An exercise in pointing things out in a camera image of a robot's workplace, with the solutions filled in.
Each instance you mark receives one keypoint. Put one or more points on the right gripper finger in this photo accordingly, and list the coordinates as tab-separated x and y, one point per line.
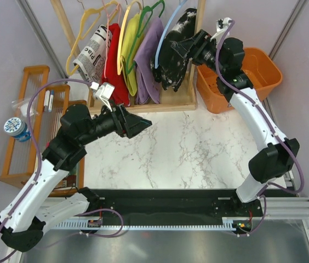
190	43
185	53

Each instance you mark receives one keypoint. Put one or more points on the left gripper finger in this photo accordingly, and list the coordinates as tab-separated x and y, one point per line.
137	129
132	121

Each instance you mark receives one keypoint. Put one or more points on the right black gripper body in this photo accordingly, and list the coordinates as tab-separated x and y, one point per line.
206	54

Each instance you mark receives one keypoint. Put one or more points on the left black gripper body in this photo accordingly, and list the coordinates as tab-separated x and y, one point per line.
120	125

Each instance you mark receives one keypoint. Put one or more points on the black white-stained trousers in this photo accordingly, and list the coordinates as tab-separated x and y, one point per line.
172	67

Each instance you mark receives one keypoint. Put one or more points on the light blue hanger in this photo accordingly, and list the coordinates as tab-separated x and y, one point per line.
156	58

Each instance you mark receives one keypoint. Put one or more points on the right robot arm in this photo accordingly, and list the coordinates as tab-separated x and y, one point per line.
276	153

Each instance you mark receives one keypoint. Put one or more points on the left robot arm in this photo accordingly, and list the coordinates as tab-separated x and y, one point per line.
22	222

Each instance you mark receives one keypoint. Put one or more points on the pink hanger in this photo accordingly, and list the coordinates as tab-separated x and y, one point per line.
109	17

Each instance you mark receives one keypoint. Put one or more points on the purple garment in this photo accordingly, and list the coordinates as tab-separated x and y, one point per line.
148	88

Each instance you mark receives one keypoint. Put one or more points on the red garment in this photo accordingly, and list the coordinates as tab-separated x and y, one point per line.
120	94

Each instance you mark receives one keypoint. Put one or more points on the wooden clothes rack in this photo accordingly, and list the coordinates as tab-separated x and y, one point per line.
171	101

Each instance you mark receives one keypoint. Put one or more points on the yellow-green garment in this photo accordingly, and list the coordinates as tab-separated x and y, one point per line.
129	48

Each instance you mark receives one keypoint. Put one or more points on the newspaper print garment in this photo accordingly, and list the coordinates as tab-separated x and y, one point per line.
91	61

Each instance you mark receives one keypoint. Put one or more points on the orange plastic basket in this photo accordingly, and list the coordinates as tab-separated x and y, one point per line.
258	66

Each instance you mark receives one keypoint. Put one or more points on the white marker pens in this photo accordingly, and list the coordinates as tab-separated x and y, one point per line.
48	100

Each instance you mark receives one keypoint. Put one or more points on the orange wooden shelf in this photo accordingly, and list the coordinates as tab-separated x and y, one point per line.
20	158

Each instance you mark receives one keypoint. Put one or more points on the clear plastic bag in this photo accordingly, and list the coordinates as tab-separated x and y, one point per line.
20	108

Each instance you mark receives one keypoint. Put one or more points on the blue white round tin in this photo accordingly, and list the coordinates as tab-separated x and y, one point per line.
17	128

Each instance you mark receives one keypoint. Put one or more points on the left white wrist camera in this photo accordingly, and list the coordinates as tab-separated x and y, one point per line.
103	93

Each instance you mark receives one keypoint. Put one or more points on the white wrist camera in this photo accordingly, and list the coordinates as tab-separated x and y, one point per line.
103	93
222	29

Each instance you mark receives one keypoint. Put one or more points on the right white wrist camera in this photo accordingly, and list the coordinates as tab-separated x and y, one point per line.
222	29

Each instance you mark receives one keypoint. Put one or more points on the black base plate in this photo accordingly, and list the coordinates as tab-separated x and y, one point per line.
172	207

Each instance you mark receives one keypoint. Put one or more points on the white cable duct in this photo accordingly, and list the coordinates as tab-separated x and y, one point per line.
83	223

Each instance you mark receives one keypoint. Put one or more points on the aluminium frame rail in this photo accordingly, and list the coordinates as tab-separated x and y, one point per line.
287	208

